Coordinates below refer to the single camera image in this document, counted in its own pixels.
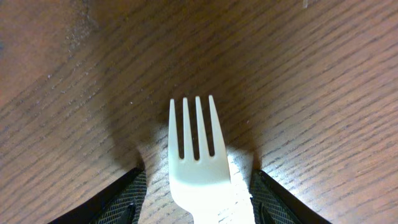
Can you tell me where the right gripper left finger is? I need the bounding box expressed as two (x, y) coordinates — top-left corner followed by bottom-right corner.
(52, 167), (147, 224)

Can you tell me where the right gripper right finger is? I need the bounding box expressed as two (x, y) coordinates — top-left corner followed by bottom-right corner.
(249, 169), (330, 224)

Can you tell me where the white fork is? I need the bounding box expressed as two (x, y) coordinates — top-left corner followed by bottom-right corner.
(167, 95), (256, 224)

